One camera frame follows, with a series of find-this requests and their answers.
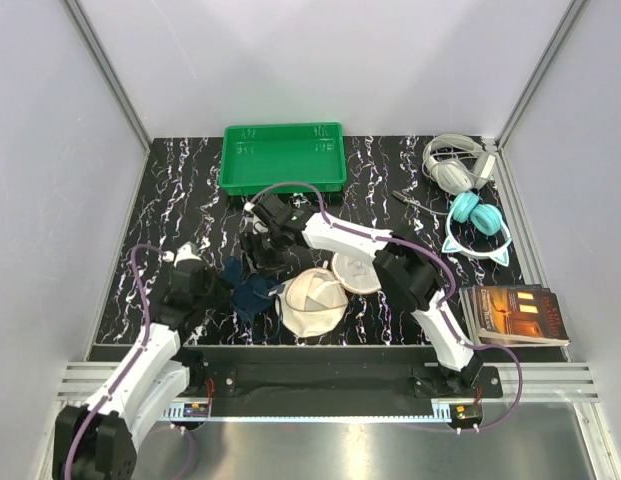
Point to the aluminium frame post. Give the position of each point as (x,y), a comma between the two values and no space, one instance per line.
(563,30)
(97,52)

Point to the green plastic tray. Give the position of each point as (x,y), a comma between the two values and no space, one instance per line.
(258,156)

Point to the teal cat ear headphones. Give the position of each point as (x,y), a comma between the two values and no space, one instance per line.
(486,218)

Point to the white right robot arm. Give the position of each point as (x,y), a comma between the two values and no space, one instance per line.
(413,278)

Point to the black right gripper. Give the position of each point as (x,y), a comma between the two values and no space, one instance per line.
(249,244)

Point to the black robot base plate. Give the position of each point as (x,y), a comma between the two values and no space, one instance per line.
(331,382)

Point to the right aluminium frame post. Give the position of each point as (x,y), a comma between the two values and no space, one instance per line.
(563,30)

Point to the white grey headphones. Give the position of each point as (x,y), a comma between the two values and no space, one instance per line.
(457,163)

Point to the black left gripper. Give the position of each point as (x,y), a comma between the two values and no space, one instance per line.
(222,287)

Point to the left aluminium frame post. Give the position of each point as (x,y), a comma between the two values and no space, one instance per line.
(97,52)

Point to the dark orange book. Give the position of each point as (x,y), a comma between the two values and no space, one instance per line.
(518,316)

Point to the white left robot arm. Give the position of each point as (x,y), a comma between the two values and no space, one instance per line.
(100,438)

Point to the dark blue bra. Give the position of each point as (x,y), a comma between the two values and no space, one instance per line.
(253,295)

